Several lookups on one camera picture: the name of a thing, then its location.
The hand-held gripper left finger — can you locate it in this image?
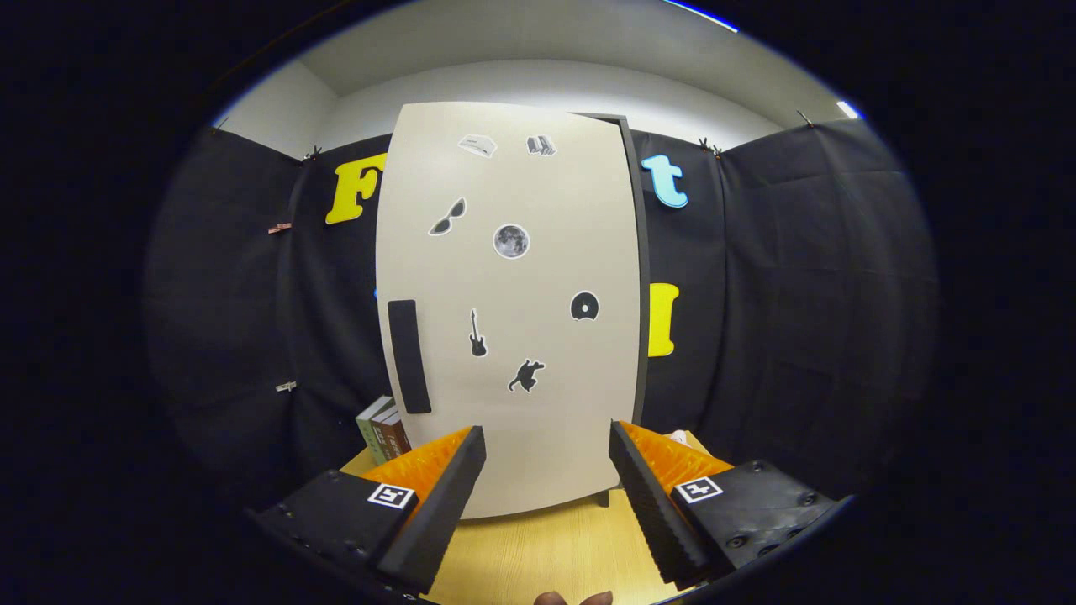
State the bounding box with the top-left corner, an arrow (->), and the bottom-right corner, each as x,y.
252,425 -> 488,596

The black backdrop cloth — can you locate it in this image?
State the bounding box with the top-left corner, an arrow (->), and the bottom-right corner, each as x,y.
143,118 -> 938,513

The light green book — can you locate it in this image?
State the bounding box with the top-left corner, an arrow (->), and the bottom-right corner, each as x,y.
356,395 -> 394,466

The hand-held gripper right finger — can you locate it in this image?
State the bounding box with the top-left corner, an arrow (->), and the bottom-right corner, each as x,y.
609,420 -> 846,589

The dark grey cabinet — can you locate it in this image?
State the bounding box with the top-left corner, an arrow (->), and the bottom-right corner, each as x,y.
580,113 -> 652,509

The beige cabinet door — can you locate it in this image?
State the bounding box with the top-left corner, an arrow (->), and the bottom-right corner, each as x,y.
375,102 -> 641,520

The black door handle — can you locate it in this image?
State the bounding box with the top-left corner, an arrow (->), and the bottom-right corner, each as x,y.
388,299 -> 433,415

